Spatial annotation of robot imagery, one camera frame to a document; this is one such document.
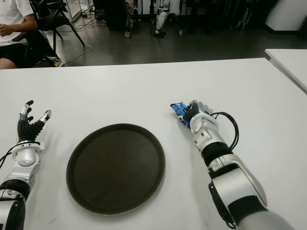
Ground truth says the black office chair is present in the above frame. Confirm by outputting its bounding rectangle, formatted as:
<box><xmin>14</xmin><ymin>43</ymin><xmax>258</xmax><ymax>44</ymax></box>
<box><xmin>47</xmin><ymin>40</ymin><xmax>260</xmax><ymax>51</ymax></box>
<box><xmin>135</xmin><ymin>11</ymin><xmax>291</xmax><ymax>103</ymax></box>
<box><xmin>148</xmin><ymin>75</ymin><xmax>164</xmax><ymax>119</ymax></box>
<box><xmin>12</xmin><ymin>30</ymin><xmax>63</xmax><ymax>68</ymax></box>

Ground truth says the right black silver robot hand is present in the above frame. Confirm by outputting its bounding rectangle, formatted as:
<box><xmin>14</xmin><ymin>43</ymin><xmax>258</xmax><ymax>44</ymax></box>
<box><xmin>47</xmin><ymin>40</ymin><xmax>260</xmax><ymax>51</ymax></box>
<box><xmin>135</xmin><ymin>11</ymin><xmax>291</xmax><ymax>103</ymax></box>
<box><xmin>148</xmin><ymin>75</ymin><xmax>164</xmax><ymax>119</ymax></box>
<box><xmin>177</xmin><ymin>100</ymin><xmax>214</xmax><ymax>122</ymax></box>

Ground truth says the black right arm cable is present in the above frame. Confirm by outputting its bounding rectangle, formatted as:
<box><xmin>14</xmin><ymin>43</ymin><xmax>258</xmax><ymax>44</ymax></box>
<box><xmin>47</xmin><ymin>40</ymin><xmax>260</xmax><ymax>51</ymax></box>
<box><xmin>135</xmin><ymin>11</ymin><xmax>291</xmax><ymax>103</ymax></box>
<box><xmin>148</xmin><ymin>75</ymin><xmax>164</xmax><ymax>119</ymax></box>
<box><xmin>211</xmin><ymin>112</ymin><xmax>240</xmax><ymax>150</ymax></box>

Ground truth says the white display board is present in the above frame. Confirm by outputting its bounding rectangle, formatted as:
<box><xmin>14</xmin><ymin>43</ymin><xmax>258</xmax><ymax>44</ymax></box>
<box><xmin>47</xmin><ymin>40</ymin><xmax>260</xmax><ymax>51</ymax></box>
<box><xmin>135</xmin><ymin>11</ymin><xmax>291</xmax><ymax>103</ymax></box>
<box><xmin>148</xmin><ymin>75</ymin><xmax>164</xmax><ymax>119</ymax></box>
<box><xmin>66</xmin><ymin>0</ymin><xmax>92</xmax><ymax>23</ymax></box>

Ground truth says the black wheeled robot gantry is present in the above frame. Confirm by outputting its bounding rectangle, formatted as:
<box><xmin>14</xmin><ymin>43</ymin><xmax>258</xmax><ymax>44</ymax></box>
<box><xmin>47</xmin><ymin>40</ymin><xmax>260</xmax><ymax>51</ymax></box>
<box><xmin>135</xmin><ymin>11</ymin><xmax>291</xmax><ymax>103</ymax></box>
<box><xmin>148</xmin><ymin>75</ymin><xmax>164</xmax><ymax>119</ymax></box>
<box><xmin>123</xmin><ymin>0</ymin><xmax>186</xmax><ymax>38</ymax></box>

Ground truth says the white humanoid robot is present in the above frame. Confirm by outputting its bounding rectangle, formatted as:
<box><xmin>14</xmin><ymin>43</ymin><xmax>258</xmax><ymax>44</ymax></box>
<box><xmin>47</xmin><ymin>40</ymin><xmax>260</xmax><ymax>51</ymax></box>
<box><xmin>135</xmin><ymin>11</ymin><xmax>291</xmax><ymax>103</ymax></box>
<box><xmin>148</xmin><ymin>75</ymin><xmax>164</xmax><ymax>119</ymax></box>
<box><xmin>153</xmin><ymin>0</ymin><xmax>172</xmax><ymax>38</ymax></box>

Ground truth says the black folding chair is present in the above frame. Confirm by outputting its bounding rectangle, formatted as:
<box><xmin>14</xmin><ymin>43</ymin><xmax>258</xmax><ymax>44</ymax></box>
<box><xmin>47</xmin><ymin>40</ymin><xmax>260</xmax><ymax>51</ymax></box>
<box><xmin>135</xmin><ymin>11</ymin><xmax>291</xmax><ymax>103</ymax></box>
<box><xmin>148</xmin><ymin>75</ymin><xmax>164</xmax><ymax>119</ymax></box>
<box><xmin>31</xmin><ymin>0</ymin><xmax>86</xmax><ymax>52</ymax></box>

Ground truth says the white floor cable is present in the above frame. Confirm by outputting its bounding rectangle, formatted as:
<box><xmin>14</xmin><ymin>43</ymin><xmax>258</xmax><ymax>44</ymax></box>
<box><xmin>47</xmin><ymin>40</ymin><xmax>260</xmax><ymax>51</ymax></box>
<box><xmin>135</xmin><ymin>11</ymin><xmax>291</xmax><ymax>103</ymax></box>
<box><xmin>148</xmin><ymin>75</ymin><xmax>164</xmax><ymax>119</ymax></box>
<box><xmin>61</xmin><ymin>23</ymin><xmax>94</xmax><ymax>67</ymax></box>

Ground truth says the black cabinet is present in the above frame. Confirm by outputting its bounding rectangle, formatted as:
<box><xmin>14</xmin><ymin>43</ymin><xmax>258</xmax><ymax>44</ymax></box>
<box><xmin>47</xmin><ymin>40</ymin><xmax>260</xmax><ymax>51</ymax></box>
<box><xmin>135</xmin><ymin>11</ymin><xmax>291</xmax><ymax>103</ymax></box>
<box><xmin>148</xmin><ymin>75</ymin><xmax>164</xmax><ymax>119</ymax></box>
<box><xmin>105</xmin><ymin>0</ymin><xmax>128</xmax><ymax>31</ymax></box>

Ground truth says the blue Oreo cookie packet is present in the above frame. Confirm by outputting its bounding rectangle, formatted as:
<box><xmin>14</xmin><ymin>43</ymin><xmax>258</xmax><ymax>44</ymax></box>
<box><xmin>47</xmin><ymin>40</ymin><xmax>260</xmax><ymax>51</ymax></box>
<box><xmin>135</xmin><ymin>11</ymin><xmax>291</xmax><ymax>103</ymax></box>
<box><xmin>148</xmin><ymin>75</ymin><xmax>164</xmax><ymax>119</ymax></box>
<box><xmin>170</xmin><ymin>102</ymin><xmax>193</xmax><ymax>129</ymax></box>

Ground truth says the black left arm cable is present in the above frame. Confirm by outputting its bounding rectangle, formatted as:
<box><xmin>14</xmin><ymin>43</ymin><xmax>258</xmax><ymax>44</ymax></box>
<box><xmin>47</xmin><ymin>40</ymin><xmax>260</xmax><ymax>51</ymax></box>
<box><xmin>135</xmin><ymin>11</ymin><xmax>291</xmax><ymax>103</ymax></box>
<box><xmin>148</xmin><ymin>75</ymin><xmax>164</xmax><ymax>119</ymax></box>
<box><xmin>0</xmin><ymin>143</ymin><xmax>18</xmax><ymax>170</ymax></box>

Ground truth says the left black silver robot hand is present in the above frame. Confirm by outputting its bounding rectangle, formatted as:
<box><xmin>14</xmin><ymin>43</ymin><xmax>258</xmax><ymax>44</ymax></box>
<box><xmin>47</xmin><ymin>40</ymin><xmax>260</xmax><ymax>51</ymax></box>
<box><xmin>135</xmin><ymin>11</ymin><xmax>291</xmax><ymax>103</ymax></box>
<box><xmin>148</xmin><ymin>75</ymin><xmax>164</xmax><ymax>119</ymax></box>
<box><xmin>17</xmin><ymin>100</ymin><xmax>52</xmax><ymax>144</ymax></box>

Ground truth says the black folded chair stack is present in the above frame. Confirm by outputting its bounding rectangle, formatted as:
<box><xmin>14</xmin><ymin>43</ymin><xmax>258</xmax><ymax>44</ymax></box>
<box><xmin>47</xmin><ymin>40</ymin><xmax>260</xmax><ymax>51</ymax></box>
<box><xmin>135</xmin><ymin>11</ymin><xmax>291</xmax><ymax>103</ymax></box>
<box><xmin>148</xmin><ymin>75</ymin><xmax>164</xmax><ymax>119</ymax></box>
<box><xmin>235</xmin><ymin>3</ymin><xmax>255</xmax><ymax>31</ymax></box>

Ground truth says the round dark brown tray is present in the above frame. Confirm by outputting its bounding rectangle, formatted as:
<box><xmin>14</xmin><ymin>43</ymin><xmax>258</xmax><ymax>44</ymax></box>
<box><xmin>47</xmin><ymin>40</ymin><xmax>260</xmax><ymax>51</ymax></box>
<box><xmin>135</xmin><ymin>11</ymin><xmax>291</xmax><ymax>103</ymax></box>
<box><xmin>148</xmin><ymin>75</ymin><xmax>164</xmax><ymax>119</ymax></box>
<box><xmin>66</xmin><ymin>123</ymin><xmax>166</xmax><ymax>215</ymax></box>

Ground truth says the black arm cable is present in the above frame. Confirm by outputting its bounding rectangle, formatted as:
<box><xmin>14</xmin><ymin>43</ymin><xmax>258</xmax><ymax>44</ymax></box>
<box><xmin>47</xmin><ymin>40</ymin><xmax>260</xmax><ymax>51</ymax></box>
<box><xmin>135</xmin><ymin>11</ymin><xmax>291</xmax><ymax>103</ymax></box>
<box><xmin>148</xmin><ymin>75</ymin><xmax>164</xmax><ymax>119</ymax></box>
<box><xmin>211</xmin><ymin>112</ymin><xmax>240</xmax><ymax>150</ymax></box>
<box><xmin>0</xmin><ymin>143</ymin><xmax>18</xmax><ymax>170</ymax></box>

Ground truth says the white side table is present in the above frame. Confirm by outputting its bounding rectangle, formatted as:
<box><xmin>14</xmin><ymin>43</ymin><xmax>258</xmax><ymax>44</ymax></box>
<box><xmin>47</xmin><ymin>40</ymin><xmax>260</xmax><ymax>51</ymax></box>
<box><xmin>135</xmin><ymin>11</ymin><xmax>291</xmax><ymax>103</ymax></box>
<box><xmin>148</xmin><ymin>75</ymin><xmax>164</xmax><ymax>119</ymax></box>
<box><xmin>264</xmin><ymin>48</ymin><xmax>307</xmax><ymax>94</ymax></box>

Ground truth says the seated person in white shirt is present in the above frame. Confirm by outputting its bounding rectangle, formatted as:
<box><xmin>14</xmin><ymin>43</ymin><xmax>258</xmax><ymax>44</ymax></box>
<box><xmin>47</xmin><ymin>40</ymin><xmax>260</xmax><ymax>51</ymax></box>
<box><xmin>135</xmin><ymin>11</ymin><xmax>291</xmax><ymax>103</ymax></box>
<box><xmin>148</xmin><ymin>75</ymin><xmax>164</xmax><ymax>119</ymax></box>
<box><xmin>0</xmin><ymin>0</ymin><xmax>39</xmax><ymax>69</ymax></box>

